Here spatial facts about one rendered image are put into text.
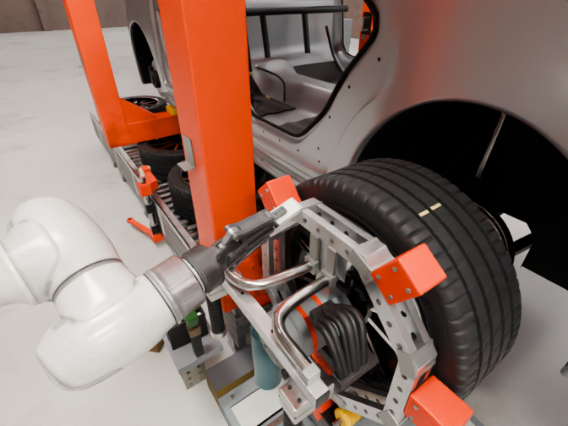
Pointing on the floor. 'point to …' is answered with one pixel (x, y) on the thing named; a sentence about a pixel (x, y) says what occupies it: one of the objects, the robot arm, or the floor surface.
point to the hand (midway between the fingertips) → (283, 213)
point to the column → (193, 375)
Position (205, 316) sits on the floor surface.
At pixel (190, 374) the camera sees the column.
